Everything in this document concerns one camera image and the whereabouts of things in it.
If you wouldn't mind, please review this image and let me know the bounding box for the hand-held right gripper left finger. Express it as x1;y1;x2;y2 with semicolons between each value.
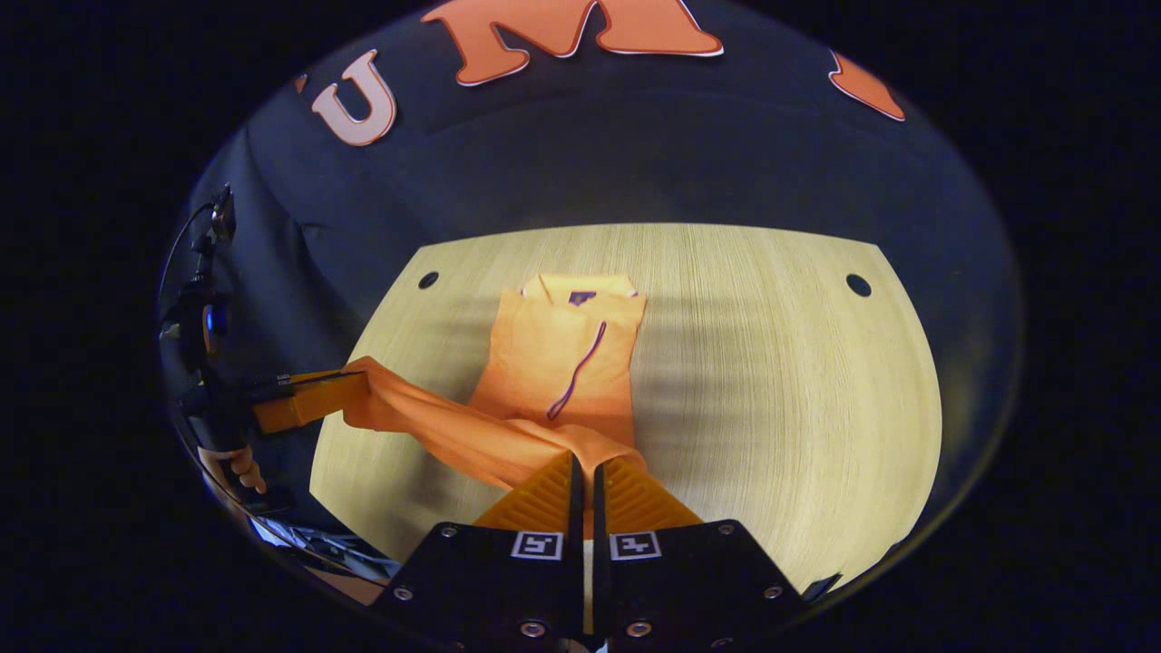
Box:
374;451;583;640

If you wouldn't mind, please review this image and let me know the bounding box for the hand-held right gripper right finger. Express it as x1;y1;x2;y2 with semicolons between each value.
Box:
594;453;808;645

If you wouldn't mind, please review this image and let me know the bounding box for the orange T-shirt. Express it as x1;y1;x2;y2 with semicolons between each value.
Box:
343;272;649;545

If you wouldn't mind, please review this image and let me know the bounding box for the dark patterned cloth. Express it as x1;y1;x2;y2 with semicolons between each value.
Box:
249;512;400;586

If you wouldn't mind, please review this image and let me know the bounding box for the black backdrop cloth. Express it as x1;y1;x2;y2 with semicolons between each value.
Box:
159;0;1026;581

